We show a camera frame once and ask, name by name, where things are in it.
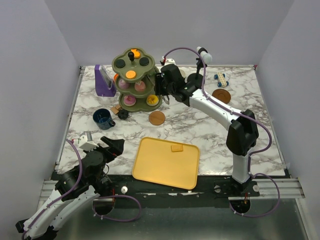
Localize yellow frosted donut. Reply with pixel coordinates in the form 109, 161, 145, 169
146, 94, 159, 106

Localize toy car blue wheels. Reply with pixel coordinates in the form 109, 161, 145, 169
214, 72, 229, 88

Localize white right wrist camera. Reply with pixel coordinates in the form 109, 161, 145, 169
160, 56, 176, 66

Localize black ridged knob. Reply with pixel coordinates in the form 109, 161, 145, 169
117, 109, 129, 120

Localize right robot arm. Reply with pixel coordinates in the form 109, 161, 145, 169
154, 64, 259, 196

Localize dark wooden coaster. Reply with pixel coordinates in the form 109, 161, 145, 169
212, 88, 231, 104

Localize purple box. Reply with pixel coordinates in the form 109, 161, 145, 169
94, 64, 117, 97

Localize dark blue mug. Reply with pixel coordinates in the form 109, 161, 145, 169
92, 108, 116, 130

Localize black patterned sandwich cookie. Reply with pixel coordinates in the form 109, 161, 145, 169
115, 59, 126, 69

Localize purple snowball cake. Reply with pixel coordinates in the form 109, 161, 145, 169
118, 79, 130, 90

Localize metal serving tongs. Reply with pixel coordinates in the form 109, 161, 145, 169
153, 73, 170, 105

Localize rectangular beige biscuit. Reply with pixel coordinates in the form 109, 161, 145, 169
171, 144, 184, 153

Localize black lamp white bulb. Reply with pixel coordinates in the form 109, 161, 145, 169
187, 46, 213, 89

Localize orange fish cookie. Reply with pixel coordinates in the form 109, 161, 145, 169
131, 48, 141, 59

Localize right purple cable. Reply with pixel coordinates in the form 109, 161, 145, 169
161, 46, 281, 218

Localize pink snowball cake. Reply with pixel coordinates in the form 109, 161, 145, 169
134, 81, 146, 92

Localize pink frosted donut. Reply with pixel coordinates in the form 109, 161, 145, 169
123, 95, 136, 107

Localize small wooden block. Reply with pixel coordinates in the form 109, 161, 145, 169
110, 104, 122, 115

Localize yellow serving tray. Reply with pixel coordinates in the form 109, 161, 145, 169
132, 137, 200, 190

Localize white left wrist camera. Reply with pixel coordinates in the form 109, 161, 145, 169
78, 131, 98, 152

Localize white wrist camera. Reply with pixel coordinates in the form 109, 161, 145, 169
78, 131, 98, 152
160, 56, 176, 66

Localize green tiered cake stand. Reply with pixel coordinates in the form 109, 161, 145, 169
112, 47, 162, 113

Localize round orange biscuit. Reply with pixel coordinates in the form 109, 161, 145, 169
125, 70, 137, 79

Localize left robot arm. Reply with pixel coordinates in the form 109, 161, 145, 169
15, 132, 125, 240

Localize light wooden coaster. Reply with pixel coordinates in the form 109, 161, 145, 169
148, 111, 166, 126

